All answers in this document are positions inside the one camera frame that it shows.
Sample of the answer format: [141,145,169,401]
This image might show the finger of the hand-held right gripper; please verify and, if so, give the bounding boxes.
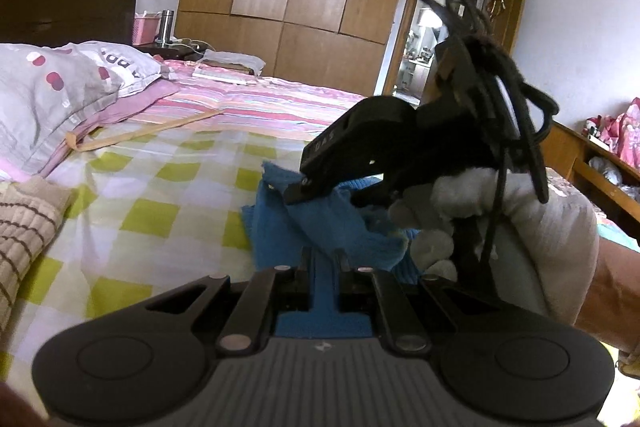
[286,174,333,206]
[346,186,402,210]

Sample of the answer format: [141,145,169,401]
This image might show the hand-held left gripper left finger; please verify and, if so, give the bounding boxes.
[145,249,313,355]

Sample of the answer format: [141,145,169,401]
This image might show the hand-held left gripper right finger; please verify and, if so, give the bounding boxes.
[336,251,506,353]

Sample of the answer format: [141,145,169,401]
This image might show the blue knit sweater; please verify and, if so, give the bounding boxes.
[241,159,426,340]

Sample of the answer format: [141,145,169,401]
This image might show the person's right forearm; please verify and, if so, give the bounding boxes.
[575,234,640,358]

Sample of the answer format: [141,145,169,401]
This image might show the person's right hand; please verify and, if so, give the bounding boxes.
[387,167,598,325]

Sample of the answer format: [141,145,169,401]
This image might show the pink striped blanket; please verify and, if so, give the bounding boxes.
[125,59,368,142]

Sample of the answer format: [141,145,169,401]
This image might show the folded grey cloth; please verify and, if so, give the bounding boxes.
[192,49,266,86]

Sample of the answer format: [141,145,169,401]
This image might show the yellow checked bed sheet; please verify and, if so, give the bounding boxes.
[0,124,436,403]

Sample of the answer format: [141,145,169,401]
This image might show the wooden shelf unit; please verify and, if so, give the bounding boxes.
[542,119,640,249]

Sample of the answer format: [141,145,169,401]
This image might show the dark wooden nightstand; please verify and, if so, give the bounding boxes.
[132,41,206,64]

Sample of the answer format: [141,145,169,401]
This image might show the metal thermos flask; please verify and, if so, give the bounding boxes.
[155,9,175,45]

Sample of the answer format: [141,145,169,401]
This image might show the white plastic bag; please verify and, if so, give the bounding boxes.
[589,155,627,186]

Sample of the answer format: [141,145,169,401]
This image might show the pink plastic basket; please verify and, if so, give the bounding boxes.
[132,12,162,46]

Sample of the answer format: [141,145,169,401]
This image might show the pink patterned bag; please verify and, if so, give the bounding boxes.
[582,97,640,172]

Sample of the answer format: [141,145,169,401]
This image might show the grey pillow with pink hearts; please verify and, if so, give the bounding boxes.
[0,42,163,175]

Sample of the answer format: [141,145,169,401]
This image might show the beige brown-striped knit sweater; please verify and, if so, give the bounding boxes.
[0,177,76,323]

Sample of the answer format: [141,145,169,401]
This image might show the black gripper cable bundle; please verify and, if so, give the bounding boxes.
[417,0,560,270]

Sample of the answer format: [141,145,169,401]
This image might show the beige strap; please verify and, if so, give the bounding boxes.
[65,107,223,152]

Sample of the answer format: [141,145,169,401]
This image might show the white charging cable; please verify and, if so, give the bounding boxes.
[172,37,212,54]

